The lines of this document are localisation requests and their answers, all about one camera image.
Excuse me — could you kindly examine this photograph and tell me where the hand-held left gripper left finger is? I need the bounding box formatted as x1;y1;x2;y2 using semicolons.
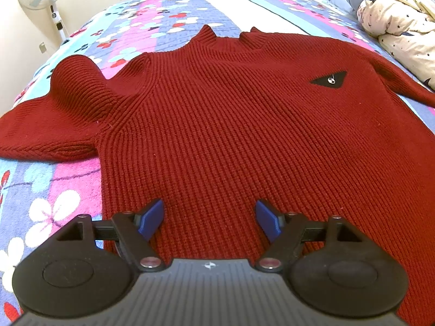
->
56;199;167;274

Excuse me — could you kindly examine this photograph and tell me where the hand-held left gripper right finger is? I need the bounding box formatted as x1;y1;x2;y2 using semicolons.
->
255;199;366;274

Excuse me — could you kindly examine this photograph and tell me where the red knit sweater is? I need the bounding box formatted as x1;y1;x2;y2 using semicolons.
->
0;24;435;326

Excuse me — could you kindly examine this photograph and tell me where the floral striped bed sheet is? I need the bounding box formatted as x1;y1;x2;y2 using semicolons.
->
0;0;435;326

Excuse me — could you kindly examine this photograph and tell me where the cream star-print duvet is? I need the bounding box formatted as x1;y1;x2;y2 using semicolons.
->
357;0;435;92

